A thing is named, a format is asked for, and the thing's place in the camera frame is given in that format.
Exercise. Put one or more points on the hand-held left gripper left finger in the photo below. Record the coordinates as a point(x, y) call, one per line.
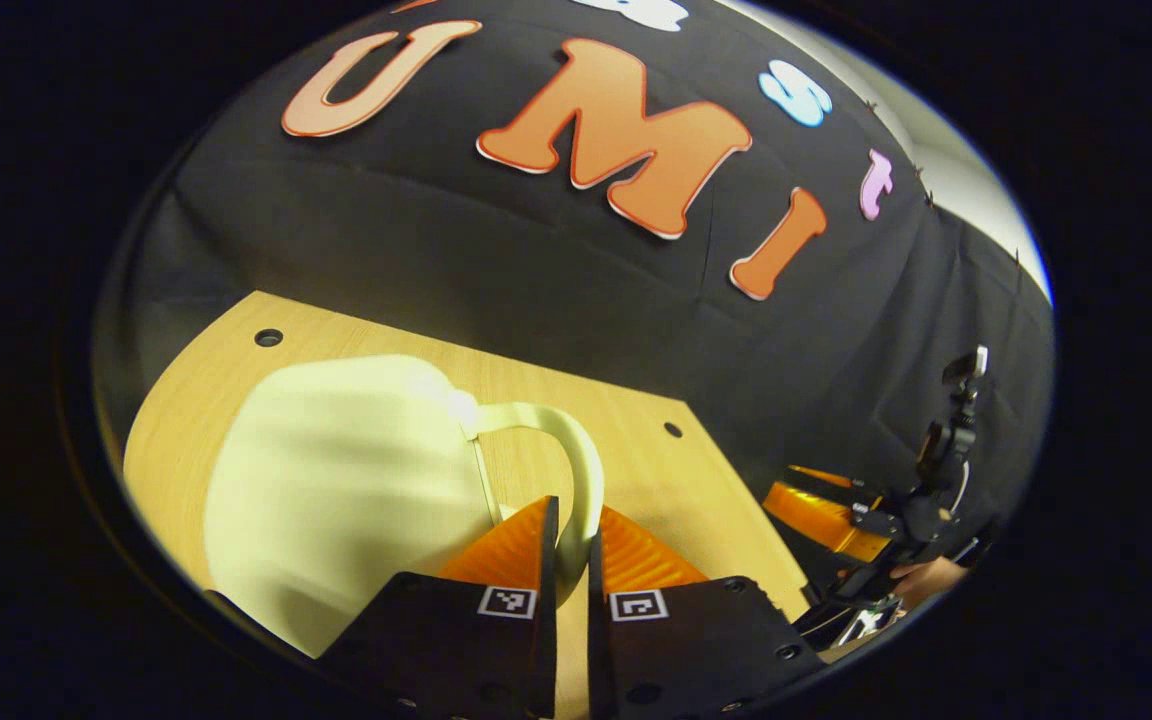
point(446, 650)

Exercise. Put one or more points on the pale yellow suitcase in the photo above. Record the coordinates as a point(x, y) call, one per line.
point(336, 500)

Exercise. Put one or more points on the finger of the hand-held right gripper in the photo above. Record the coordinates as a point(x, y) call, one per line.
point(826, 520)
point(821, 476)

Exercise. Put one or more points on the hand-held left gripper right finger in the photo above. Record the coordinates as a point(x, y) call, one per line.
point(696, 650)

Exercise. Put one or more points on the black backdrop cloth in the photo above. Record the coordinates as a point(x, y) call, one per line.
point(436, 230)

